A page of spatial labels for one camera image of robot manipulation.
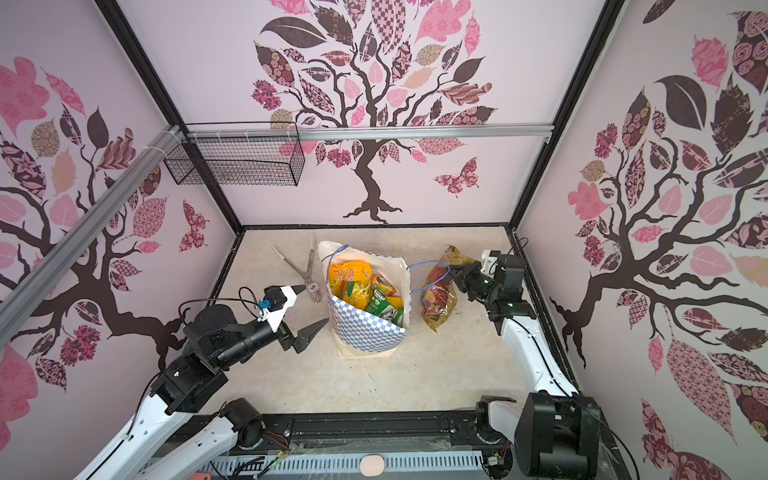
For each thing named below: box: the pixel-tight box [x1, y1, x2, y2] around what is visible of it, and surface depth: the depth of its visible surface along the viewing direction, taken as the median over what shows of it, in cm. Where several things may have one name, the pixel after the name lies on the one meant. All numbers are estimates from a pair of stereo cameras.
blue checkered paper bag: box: [318, 240, 411, 359], surface depth 75 cm
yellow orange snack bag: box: [328, 260, 373, 310], surface depth 89 cm
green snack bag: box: [365, 289, 404, 327], surface depth 87 cm
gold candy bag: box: [420, 244, 475, 332], surface depth 82 cm
